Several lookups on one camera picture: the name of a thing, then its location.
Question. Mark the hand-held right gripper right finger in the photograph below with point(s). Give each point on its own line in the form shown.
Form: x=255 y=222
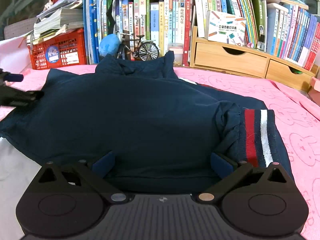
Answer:
x=220 y=163

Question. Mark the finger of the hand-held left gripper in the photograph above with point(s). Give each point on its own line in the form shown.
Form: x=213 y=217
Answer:
x=15 y=78
x=33 y=95

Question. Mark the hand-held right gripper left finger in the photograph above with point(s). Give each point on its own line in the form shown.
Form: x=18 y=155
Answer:
x=103 y=163

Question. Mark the navy and white jacket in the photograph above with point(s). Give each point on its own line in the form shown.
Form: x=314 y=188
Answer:
x=137 y=117

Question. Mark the white cardboard sheet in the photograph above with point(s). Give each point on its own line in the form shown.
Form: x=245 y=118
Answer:
x=12 y=53

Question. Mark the grey gridded board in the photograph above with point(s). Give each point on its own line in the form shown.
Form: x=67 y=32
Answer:
x=17 y=28

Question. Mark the red plastic crate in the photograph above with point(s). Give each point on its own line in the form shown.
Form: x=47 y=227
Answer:
x=67 y=47

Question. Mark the stack of paper workbooks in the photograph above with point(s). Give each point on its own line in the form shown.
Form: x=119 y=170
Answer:
x=57 y=20

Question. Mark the pink bunny print towel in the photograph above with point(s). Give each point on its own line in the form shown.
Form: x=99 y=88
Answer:
x=250 y=92

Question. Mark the blue plush ball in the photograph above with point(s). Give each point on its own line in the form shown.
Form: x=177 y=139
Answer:
x=108 y=45

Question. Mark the row of thin blue books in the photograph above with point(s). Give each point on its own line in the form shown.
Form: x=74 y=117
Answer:
x=95 y=25

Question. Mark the wooden drawer organizer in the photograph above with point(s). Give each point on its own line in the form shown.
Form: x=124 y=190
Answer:
x=225 y=62

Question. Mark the clear plastic jar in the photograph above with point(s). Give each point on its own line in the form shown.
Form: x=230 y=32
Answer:
x=175 y=53

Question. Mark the black bicycle model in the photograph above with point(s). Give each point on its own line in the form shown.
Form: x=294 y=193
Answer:
x=147 y=51

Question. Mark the pink cardboard box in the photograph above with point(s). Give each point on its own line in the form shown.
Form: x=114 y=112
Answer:
x=315 y=87

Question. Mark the white colourful print box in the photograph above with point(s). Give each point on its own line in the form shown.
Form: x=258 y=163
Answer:
x=225 y=27

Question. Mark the row of thick storybooks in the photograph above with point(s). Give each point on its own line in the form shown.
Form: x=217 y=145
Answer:
x=155 y=20

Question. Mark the row of pastel spine books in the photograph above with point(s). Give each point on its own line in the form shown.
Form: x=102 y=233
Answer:
x=295 y=35

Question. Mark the row of slim upright books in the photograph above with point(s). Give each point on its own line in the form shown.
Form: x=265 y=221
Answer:
x=225 y=0

